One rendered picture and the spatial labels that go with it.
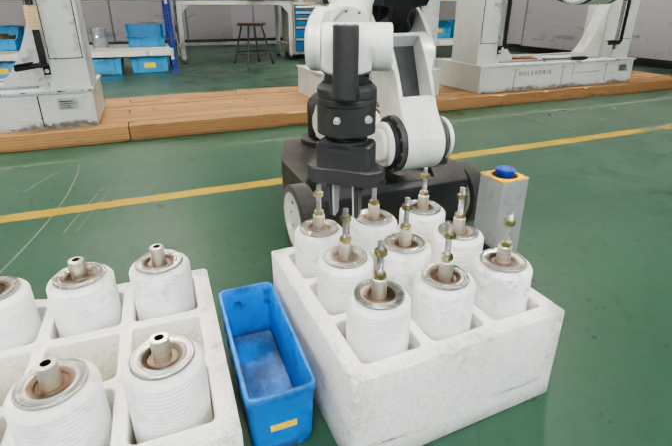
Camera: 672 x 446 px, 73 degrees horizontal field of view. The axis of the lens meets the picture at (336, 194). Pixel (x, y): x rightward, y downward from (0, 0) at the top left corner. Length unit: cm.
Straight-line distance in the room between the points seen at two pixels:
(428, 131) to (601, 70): 315
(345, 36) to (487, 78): 284
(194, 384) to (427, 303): 35
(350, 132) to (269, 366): 50
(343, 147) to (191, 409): 39
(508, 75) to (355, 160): 290
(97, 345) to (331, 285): 37
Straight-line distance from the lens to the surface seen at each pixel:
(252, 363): 95
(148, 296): 80
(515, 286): 79
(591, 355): 109
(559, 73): 386
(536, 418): 92
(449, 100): 315
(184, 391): 60
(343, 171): 68
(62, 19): 265
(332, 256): 77
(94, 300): 80
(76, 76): 268
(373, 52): 64
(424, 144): 112
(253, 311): 99
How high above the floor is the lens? 64
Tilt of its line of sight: 23 degrees down
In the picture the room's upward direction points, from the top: straight up
